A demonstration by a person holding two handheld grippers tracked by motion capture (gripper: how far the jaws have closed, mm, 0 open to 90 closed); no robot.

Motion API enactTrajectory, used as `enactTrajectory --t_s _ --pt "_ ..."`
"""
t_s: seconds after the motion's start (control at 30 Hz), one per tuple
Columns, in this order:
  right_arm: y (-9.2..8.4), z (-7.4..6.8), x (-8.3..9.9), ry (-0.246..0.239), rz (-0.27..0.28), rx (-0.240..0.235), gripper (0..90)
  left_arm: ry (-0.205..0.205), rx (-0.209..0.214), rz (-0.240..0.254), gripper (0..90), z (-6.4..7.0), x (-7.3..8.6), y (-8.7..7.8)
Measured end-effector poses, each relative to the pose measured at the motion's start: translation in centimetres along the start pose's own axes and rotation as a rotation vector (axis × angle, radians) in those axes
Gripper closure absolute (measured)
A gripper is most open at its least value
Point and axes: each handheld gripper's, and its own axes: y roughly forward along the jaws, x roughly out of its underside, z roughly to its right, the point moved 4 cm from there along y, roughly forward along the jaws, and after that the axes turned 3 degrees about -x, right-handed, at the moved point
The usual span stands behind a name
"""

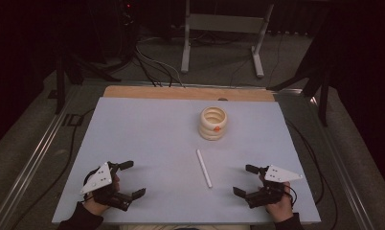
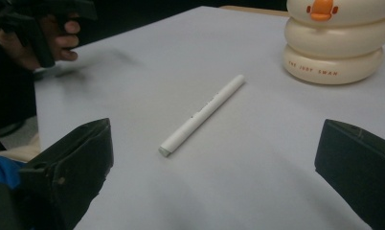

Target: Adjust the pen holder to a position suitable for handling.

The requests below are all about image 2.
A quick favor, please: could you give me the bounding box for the white pen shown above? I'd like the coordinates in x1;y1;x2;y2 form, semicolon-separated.
158;74;246;158

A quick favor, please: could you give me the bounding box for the blue cloth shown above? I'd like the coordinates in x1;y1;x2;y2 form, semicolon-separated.
0;153;26;190

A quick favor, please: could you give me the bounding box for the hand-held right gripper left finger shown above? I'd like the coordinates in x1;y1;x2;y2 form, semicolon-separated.
18;117;115;230

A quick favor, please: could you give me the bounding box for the cream duck-shaped pen holder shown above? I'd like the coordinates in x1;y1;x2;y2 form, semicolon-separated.
282;0;385;86

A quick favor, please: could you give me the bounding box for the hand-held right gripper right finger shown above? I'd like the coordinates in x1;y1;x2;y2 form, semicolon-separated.
314;119;385;230

